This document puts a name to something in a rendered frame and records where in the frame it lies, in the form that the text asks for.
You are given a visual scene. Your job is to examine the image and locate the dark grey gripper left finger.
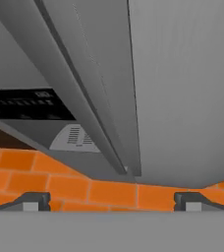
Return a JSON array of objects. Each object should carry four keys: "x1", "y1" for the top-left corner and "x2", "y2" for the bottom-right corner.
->
[{"x1": 0, "y1": 191, "x2": 52, "y2": 212}]

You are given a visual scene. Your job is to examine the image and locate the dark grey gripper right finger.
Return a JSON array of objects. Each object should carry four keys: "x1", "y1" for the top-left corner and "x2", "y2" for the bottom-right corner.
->
[{"x1": 173, "y1": 191, "x2": 224, "y2": 212}]

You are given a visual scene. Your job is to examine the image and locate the plain grey fridge door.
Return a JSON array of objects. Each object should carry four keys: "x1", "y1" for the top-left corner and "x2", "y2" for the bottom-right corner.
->
[{"x1": 127, "y1": 0, "x2": 224, "y2": 190}]

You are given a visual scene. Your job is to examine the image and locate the grey fridge door with dispenser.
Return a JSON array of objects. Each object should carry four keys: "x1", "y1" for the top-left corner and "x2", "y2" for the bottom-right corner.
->
[{"x1": 0, "y1": 0, "x2": 137, "y2": 184}]

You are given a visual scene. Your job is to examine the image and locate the dark brown cabinet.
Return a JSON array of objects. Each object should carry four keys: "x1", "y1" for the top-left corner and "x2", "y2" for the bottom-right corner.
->
[{"x1": 0, "y1": 122, "x2": 37, "y2": 151}]

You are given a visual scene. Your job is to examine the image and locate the long grey fridge door handle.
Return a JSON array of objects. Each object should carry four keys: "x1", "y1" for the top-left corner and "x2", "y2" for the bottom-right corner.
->
[
  {"x1": 73, "y1": 0, "x2": 142, "y2": 177},
  {"x1": 0, "y1": 0, "x2": 129, "y2": 175}
]

